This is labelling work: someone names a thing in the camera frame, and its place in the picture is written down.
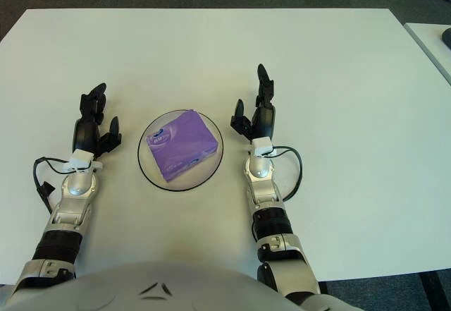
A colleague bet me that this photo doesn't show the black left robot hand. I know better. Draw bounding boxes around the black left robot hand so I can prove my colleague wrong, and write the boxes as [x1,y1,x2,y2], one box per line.
[72,83,123,160]

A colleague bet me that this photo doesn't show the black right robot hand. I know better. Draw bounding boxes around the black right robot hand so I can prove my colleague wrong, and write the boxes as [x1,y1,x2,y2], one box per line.
[230,63,276,145]

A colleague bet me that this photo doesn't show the purple tissue paper pack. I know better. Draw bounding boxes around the purple tissue paper pack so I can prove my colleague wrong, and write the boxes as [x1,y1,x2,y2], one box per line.
[145,109,220,184]

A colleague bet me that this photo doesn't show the white plate black rim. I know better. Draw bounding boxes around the white plate black rim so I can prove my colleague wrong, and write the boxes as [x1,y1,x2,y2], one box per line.
[136,108,225,193]

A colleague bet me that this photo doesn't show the grey robot torso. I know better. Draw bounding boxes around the grey robot torso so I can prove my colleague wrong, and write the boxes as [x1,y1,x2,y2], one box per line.
[0,260,304,311]

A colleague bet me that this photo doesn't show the white side table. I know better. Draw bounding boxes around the white side table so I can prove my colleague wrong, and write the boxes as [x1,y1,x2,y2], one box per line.
[404,22,451,86]

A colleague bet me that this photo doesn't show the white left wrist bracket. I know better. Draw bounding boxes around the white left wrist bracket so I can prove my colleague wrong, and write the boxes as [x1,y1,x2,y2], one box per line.
[63,150,103,173]

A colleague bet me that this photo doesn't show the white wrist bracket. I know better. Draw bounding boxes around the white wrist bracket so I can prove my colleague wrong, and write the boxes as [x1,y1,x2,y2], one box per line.
[249,136,279,157]
[63,150,103,173]

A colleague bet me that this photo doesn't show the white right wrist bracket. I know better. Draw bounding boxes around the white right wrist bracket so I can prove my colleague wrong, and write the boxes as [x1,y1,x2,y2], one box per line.
[249,136,279,157]

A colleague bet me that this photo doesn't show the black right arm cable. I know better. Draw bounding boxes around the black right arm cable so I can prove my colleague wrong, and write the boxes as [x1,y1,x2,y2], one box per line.
[269,145,303,202]

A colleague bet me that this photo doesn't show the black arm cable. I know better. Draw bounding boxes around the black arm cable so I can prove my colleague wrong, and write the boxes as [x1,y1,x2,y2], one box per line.
[32,157,73,215]
[269,145,303,202]

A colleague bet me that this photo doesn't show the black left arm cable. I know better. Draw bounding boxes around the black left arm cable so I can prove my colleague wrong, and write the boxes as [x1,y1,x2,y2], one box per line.
[32,157,73,215]

